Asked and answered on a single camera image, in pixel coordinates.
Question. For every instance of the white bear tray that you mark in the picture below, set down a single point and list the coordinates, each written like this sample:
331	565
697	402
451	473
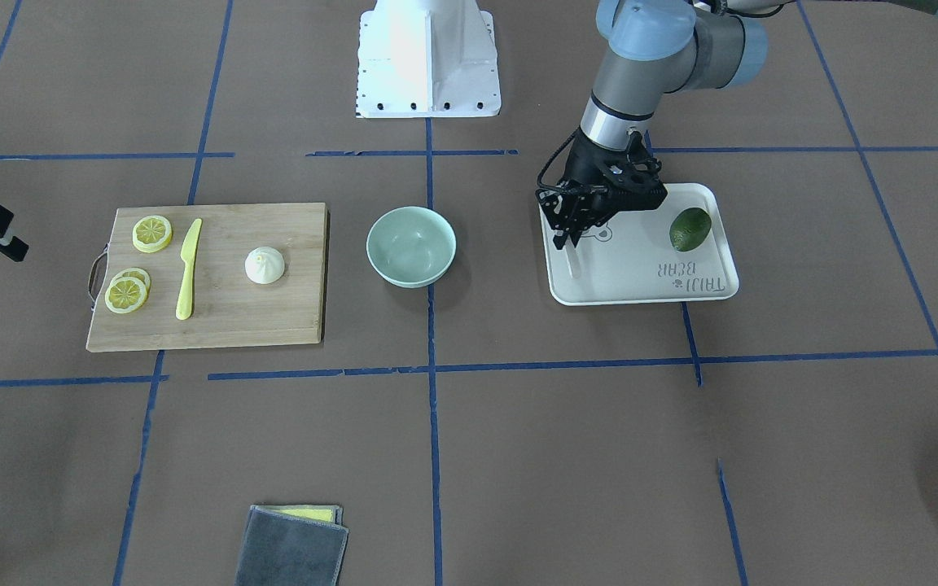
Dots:
629	260

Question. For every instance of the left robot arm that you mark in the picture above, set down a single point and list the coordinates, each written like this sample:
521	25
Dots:
654	48

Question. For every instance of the white steamed bun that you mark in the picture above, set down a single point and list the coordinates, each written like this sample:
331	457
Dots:
264	265

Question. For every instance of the grey folded cloth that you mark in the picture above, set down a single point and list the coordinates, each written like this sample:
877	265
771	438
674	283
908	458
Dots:
279	549

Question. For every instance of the green avocado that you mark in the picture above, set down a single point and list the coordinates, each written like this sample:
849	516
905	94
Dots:
689	229

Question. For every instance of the light green bowl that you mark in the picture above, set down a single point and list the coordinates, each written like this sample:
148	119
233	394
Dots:
411	247

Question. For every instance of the yellow sponge cloth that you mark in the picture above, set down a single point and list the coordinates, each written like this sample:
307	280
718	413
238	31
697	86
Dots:
318	513

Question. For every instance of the bamboo cutting board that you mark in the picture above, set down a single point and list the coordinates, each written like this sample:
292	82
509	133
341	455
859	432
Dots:
229	311

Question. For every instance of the lemon slice upper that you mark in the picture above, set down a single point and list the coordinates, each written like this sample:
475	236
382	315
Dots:
151	234

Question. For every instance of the lemon slice stacked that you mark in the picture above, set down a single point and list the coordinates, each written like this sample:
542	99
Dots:
125	295
134	272

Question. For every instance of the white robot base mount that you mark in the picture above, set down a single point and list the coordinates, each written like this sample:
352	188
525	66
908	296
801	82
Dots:
427	59

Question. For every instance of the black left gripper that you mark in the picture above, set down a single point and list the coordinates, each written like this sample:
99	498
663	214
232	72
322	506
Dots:
582	166

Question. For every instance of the white ceramic spoon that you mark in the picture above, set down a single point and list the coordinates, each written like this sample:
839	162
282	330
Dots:
573	261

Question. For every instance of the lemon slice top stacked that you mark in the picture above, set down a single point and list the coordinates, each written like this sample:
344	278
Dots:
125	295

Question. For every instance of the yellow plastic knife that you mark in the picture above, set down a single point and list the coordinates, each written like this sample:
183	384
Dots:
188	252

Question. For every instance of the lemon slice bottom stacked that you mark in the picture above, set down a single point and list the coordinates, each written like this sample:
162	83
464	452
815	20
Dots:
134	272

